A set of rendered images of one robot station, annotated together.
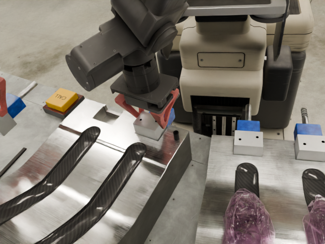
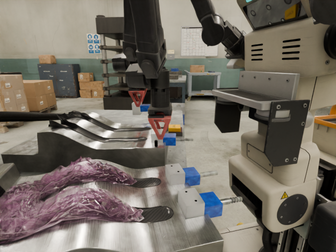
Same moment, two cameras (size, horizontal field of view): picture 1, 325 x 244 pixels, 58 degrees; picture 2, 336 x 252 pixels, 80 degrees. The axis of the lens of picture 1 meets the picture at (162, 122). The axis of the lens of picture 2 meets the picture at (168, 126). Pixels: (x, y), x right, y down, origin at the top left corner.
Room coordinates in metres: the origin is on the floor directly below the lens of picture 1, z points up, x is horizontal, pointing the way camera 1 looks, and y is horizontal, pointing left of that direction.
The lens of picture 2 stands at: (0.07, -0.49, 1.12)
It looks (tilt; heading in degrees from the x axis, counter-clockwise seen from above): 17 degrees down; 55
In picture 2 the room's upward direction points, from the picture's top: straight up
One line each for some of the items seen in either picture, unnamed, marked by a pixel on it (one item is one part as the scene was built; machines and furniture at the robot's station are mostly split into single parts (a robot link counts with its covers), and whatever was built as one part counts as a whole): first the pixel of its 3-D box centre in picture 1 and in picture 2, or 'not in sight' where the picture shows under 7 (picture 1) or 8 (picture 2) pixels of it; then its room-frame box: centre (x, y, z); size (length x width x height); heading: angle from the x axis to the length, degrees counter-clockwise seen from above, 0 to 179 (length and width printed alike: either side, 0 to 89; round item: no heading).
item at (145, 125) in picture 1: (163, 113); (172, 139); (0.42, 0.00, 0.89); 0.13 x 0.05 x 0.05; 142
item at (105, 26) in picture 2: not in sight; (130, 67); (2.26, 4.35, 1.03); 1.54 x 0.94 x 2.06; 50
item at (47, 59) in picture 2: not in sight; (47, 59); (0.77, 7.58, 1.26); 0.42 x 0.33 x 0.29; 140
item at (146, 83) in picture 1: (141, 74); (160, 99); (0.39, 0.02, 1.02); 0.10 x 0.07 x 0.07; 52
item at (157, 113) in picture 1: (155, 107); (160, 123); (0.39, 0.01, 0.95); 0.07 x 0.07 x 0.09; 52
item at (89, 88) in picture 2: not in sight; (92, 85); (1.92, 6.75, 0.42); 0.86 x 0.33 x 0.83; 140
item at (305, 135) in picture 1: (307, 132); (212, 203); (0.33, -0.27, 0.86); 0.13 x 0.05 x 0.05; 160
